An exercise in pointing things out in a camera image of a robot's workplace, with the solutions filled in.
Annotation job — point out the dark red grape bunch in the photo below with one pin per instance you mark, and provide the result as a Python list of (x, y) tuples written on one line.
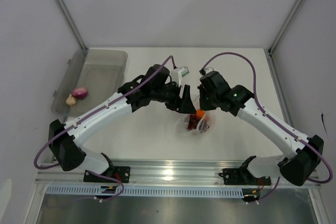
[(195, 124)]

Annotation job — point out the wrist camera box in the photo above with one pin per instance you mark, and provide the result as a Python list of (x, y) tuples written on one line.
[(205, 71), (178, 74)]

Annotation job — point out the slotted white cable duct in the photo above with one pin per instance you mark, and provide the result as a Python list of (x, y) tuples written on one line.
[(145, 191)]

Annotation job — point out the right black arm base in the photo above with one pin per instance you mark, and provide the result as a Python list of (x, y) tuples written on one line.
[(241, 176)]

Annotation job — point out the aluminium frame post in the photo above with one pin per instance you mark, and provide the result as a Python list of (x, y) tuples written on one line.
[(70, 23), (297, 5)]

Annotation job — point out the left aluminium frame post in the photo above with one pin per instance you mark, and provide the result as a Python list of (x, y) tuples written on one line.
[(70, 23)]

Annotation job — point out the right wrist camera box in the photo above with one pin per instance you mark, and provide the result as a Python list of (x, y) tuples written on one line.
[(205, 71)]

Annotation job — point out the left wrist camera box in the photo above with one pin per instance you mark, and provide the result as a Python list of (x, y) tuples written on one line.
[(178, 74)]

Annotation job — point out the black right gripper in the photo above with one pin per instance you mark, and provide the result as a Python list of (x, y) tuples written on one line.
[(203, 105)]

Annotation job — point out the right aluminium frame post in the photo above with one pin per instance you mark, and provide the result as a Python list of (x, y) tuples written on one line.
[(297, 5)]

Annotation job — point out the red onion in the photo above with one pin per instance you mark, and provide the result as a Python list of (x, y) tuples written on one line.
[(79, 93)]

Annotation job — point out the garlic bulb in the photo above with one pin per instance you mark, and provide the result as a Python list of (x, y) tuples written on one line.
[(70, 101)]

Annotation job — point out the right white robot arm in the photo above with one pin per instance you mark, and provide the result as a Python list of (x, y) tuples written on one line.
[(300, 153)]

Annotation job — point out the aluminium mounting rail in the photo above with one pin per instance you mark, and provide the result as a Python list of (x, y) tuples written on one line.
[(153, 173)]

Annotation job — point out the clear grey plastic bin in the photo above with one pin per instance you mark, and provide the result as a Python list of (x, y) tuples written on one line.
[(100, 71)]

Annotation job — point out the orange fruit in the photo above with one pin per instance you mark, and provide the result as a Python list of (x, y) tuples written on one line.
[(202, 115)]

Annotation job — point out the clear zip top bag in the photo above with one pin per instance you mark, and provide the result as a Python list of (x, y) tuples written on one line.
[(180, 125)]

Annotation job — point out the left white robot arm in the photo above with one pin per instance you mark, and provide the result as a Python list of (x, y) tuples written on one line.
[(159, 84)]

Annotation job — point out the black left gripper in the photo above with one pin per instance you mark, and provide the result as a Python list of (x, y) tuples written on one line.
[(184, 105)]

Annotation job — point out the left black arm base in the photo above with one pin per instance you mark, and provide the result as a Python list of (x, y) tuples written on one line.
[(120, 173)]

